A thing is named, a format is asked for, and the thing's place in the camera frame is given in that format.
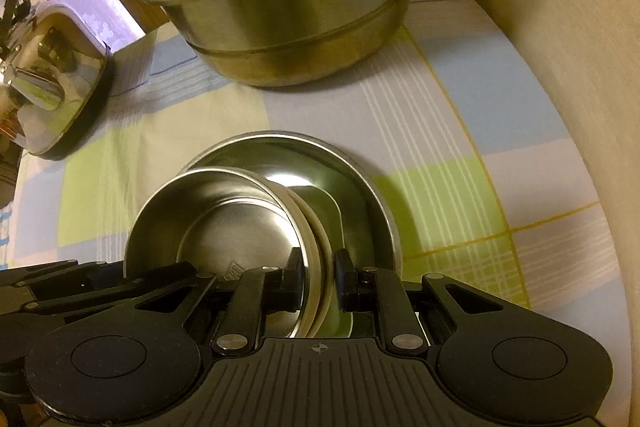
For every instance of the plaid tablecloth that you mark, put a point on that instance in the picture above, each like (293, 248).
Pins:
(475, 132)

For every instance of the stainless steel bowl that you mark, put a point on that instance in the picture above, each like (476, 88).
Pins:
(200, 217)

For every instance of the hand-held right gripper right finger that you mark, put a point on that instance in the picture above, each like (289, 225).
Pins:
(343, 272)

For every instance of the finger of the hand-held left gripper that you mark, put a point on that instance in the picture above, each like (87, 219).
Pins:
(100, 294)
(60, 274)

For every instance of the stainless steel kettle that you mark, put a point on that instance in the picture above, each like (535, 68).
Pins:
(55, 72)

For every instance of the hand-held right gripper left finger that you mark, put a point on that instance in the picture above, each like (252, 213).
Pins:
(294, 269)

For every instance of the large stainless steel plate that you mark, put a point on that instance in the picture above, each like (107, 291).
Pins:
(360, 187)

